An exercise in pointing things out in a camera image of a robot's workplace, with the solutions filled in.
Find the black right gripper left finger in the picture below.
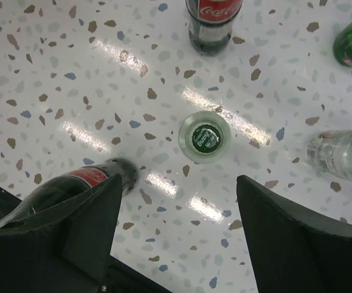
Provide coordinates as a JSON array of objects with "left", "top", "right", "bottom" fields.
[{"left": 0, "top": 175, "right": 122, "bottom": 292}]

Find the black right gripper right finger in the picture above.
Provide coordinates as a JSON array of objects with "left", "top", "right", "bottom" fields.
[{"left": 236, "top": 175, "right": 352, "bottom": 292}]

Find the cola bottle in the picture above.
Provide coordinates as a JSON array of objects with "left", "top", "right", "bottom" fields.
[
  {"left": 0, "top": 157, "right": 139, "bottom": 228},
  {"left": 185, "top": 0, "right": 243, "bottom": 56}
]

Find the clear soda bottle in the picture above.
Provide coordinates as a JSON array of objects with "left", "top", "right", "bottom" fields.
[
  {"left": 306, "top": 130, "right": 352, "bottom": 181},
  {"left": 178, "top": 111, "right": 232, "bottom": 164}
]

